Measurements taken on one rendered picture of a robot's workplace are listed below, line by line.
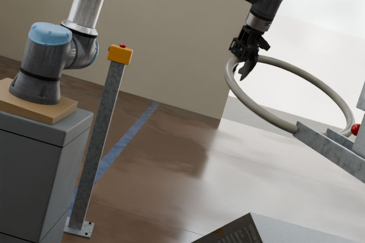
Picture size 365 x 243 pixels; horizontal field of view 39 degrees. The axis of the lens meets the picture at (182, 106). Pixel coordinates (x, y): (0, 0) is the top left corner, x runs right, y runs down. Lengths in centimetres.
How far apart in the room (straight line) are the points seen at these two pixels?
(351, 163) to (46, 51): 111
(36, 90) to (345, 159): 111
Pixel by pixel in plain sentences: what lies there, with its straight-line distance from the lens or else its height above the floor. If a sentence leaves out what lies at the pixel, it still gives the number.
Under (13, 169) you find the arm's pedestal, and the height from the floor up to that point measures 66.
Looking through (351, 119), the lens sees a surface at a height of 115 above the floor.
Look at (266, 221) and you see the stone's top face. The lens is 157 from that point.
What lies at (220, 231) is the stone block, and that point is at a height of 76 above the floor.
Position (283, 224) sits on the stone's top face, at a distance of 159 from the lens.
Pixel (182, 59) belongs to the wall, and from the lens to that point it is 784.
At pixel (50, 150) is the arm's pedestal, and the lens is 185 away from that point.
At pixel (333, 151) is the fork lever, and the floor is 110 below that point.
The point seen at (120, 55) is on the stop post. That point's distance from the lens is 281.
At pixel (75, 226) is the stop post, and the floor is 2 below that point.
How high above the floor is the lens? 133
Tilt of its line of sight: 9 degrees down
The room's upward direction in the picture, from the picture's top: 16 degrees clockwise
